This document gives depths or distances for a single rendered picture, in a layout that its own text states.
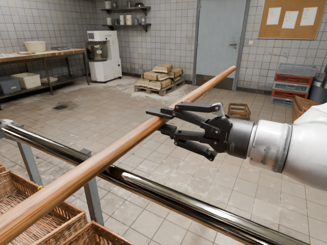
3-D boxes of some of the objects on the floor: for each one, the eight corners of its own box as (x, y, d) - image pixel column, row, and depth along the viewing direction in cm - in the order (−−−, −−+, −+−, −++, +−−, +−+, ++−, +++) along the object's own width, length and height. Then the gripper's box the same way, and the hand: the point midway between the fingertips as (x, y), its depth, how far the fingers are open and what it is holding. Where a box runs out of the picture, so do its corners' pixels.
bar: (219, 481, 69) (371, 294, 18) (16, 275, 126) (-81, 93, 75) (238, 361, 93) (325, 142, 43) (61, 234, 150) (10, 77, 100)
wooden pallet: (162, 96, 450) (162, 90, 444) (134, 91, 486) (133, 85, 480) (185, 84, 544) (185, 79, 538) (159, 80, 580) (159, 76, 574)
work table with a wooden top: (-2, 111, 372) (-21, 60, 334) (-22, 103, 408) (-41, 57, 370) (91, 84, 545) (85, 49, 507) (71, 80, 581) (64, 47, 542)
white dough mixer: (100, 85, 537) (93, 31, 481) (85, 82, 563) (77, 30, 507) (123, 78, 609) (119, 30, 553) (109, 76, 635) (103, 30, 579)
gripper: (257, 108, 33) (138, 89, 43) (241, 184, 39) (141, 151, 50) (262, 96, 39) (156, 81, 49) (247, 164, 45) (157, 138, 56)
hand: (161, 119), depth 48 cm, fingers closed on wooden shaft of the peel, 3 cm apart
